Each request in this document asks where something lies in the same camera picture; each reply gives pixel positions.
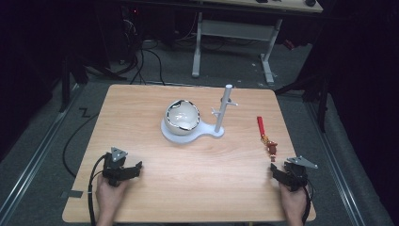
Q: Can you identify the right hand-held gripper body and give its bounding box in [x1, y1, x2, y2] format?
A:
[283, 155, 319, 193]

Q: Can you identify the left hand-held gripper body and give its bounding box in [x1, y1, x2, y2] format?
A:
[102, 146, 134, 188]

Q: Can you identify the person's right hand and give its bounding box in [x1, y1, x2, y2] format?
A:
[278, 182, 309, 222]

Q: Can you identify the person's left hand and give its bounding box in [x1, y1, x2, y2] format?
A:
[95, 174, 130, 222]

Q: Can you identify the black tape strip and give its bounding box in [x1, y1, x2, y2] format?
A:
[60, 189, 85, 200]

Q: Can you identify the white bowl with silver rim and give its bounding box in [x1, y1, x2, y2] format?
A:
[163, 99, 201, 137]

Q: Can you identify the black metal stand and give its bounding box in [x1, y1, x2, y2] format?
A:
[274, 73, 331, 134]
[57, 55, 90, 114]

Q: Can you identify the white stand with pegs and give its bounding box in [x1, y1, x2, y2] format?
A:
[160, 83, 239, 145]

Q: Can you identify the small red object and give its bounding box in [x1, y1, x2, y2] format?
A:
[282, 39, 296, 52]

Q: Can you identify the black computer tower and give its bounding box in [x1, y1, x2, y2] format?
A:
[120, 4, 143, 64]

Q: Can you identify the white metal-legged desk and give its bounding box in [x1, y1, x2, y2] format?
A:
[191, 0, 324, 85]

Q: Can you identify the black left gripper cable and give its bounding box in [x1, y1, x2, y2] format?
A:
[87, 153, 108, 226]

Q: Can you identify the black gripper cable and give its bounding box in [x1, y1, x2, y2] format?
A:
[87, 153, 108, 226]
[300, 179, 315, 226]

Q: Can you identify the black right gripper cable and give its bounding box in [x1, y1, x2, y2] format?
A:
[300, 179, 315, 226]

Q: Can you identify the metal floor rail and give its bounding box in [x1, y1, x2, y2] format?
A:
[0, 84, 83, 221]
[304, 101, 367, 226]

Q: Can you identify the red strap keychain with figure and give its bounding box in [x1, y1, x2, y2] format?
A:
[256, 116, 279, 163]

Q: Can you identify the black floor cable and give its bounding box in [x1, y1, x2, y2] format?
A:
[61, 112, 100, 179]

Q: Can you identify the bundle of black cables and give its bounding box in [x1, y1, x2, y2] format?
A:
[109, 18, 167, 87]

